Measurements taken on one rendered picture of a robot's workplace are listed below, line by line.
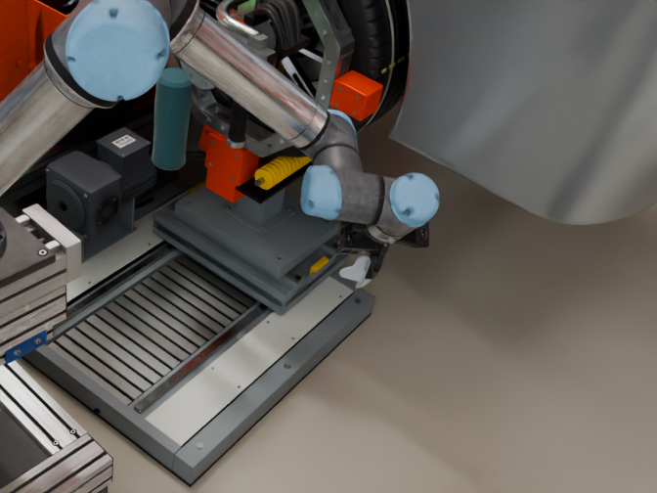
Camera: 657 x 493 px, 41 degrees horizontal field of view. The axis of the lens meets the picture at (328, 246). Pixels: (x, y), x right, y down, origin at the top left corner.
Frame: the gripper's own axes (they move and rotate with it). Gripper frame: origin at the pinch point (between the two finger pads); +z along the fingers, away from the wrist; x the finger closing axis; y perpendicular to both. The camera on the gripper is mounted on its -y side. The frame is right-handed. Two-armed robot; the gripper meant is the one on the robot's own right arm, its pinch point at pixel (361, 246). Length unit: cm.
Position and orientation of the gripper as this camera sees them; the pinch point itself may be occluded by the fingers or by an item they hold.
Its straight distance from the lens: 159.2
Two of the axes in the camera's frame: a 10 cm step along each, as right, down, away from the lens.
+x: -0.2, 9.8, -2.2
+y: -9.7, -0.7, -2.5
